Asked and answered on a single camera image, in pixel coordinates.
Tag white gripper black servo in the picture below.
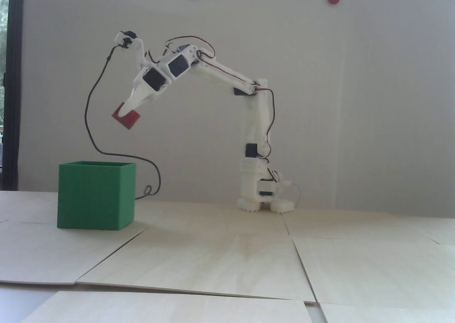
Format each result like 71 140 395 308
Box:
119 62 172 118

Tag red block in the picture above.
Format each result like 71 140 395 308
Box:
111 102 141 129

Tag green box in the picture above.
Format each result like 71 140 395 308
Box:
57 161 137 230

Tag light plywood sheet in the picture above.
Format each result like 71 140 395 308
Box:
292 232 455 306
0 191 59 225
133 199 292 237
0 221 147 285
21 290 314 323
283 209 455 246
76 229 317 304

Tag white backdrop board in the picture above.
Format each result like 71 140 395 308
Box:
17 0 455 218

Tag wrist camera on white mount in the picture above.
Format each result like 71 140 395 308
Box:
114 31 147 71

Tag black camera cable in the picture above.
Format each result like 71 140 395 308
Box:
84 44 161 200

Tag dark window frame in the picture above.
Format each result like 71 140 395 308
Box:
6 0 25 191

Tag red white servo wires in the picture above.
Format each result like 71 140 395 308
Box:
146 36 281 183

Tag white power cable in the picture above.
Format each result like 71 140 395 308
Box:
289 181 303 210

